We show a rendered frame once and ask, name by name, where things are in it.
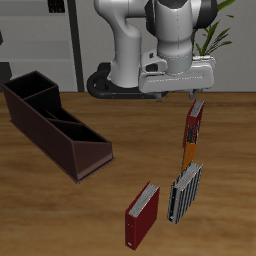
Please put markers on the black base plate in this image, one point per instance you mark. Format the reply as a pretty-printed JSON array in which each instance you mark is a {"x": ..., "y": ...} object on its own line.
[{"x": 100, "y": 87}]

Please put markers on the dark brown desk caddy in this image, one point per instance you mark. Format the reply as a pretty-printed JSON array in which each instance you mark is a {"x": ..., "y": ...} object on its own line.
[{"x": 50, "y": 128}]

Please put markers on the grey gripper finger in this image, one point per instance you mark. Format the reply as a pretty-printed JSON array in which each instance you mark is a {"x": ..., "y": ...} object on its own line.
[
  {"x": 159, "y": 96},
  {"x": 192, "y": 94}
]

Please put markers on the grey shelf unit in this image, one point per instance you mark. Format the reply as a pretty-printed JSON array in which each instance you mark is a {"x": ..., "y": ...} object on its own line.
[{"x": 36, "y": 43}]

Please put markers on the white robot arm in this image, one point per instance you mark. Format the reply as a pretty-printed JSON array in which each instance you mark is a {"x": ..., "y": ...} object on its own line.
[{"x": 170, "y": 30}]

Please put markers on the green pot plant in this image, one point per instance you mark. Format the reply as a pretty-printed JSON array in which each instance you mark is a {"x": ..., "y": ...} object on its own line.
[{"x": 213, "y": 36}]

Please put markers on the orange and red book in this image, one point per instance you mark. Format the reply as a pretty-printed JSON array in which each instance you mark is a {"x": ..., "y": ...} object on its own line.
[{"x": 192, "y": 133}]

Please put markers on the black and white striped book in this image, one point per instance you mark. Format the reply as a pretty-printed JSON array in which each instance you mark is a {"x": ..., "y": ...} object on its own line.
[{"x": 184, "y": 193}]

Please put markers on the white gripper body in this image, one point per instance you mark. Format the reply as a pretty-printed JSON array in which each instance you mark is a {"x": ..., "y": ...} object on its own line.
[{"x": 176, "y": 80}]

